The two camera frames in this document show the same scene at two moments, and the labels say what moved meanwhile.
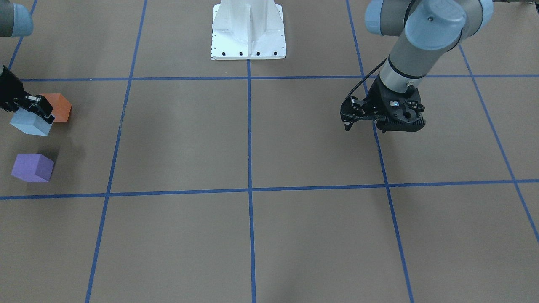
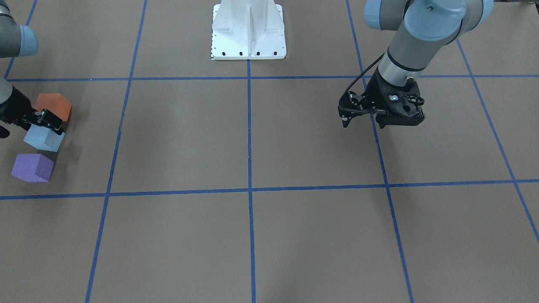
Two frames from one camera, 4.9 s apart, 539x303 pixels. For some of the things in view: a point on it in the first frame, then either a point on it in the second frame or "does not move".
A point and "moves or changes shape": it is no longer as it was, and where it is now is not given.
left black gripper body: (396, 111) does not move
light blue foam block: (31, 123) moves or changes shape
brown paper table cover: (175, 178) does not move
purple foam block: (33, 167) does not move
